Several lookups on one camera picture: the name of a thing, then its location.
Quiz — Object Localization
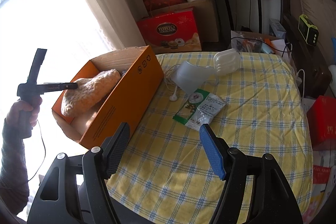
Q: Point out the green white snack packet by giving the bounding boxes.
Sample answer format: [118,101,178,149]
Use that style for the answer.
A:
[173,89,225,131]

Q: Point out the pink quilted oven mitt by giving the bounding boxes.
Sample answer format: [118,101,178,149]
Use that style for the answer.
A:
[61,69,121,117]

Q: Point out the translucent white plastic cup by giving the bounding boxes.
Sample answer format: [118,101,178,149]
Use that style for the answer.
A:
[171,61,217,96]

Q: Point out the orange cardboard box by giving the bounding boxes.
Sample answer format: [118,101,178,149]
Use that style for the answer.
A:
[52,46,164,149]

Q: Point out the white wired earphones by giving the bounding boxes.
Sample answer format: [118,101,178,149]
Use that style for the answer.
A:
[163,64,180,102]

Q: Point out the white plastic soap box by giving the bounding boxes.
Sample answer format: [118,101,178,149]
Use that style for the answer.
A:
[213,48,240,76]

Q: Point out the dark sleeve left forearm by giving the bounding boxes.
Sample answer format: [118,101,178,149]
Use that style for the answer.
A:
[1,123,30,215]

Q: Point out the person's left hand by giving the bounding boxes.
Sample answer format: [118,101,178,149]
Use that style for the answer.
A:
[5,96,42,128]

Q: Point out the yellow blue plaid tablecloth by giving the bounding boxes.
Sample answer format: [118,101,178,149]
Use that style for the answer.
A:
[106,53,313,223]

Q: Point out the red Chinese gift box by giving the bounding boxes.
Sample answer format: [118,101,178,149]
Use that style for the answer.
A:
[307,96,336,150]

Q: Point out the open box of clutter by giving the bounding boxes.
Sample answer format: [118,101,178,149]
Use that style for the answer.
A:
[231,31,292,57]

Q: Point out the small blue white box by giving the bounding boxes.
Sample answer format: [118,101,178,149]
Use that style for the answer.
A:
[269,18,286,40]

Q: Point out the red Ferrero gift bag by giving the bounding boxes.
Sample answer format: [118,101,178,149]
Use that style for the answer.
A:
[137,8,202,54]

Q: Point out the green black portable radio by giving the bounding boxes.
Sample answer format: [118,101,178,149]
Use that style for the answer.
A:
[298,14,319,47]

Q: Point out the brown cardboard carton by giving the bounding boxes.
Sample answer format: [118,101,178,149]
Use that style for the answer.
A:
[149,0,219,42]

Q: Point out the brown wooden sofa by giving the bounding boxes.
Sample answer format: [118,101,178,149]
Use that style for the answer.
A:
[280,0,335,98]

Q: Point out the pink sofa back cushion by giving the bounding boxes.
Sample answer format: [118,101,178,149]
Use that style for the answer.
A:
[301,0,335,44]

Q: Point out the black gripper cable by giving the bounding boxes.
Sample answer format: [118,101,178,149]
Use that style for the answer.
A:
[27,120,47,183]

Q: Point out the white charger cable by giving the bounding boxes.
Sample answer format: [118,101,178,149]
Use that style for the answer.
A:
[295,68,306,107]

